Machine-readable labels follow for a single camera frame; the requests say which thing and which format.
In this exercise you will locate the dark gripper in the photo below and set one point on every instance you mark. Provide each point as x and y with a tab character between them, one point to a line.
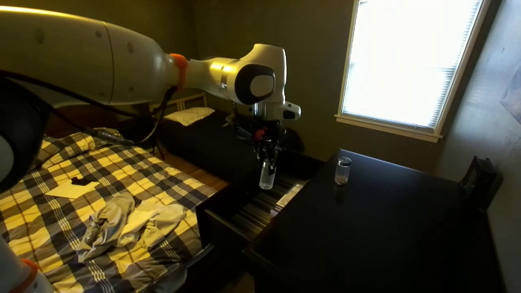
262	130

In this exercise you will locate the clear glass jar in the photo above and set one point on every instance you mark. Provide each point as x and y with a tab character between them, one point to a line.
342	173
267	179

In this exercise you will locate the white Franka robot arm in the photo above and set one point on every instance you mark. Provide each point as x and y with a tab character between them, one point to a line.
82	54

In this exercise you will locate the dresser drawer with striped contents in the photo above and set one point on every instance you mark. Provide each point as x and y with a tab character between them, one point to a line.
254	213

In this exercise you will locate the dark wooden dresser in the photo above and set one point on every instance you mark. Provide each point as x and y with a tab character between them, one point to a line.
380	233

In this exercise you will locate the yellow plaid bed blanket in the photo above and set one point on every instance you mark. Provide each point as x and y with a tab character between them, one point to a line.
135	168

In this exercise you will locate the grey crumpled garment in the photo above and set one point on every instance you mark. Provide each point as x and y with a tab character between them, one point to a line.
140	222

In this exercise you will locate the dark wooden headboard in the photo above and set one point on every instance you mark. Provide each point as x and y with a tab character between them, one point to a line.
82	116

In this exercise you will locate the small black object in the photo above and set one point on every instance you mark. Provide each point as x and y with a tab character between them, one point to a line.
78	179

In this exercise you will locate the white paper sheet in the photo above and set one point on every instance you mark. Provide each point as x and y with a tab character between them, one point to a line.
67	191

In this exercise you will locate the bright window with white frame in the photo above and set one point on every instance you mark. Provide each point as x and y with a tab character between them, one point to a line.
407	65

